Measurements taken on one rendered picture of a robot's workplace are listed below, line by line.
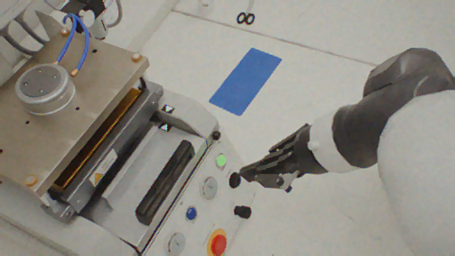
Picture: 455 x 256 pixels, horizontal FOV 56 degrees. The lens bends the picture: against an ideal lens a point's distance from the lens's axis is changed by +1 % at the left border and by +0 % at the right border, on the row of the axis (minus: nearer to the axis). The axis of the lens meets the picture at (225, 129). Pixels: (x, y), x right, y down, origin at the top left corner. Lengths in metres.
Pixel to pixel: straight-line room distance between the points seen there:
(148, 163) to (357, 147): 0.37
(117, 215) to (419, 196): 0.52
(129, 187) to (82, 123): 0.15
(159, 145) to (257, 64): 0.50
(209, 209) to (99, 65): 0.33
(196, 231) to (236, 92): 0.44
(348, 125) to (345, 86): 0.60
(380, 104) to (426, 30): 0.85
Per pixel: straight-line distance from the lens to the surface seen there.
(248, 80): 1.14
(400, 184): 0.30
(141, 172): 0.74
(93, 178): 0.68
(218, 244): 0.85
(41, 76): 0.69
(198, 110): 0.77
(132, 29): 1.27
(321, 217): 0.93
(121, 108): 0.72
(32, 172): 0.63
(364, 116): 0.53
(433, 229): 0.29
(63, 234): 0.70
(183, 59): 1.21
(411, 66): 0.58
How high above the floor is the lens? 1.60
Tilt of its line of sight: 54 degrees down
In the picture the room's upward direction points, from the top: 6 degrees counter-clockwise
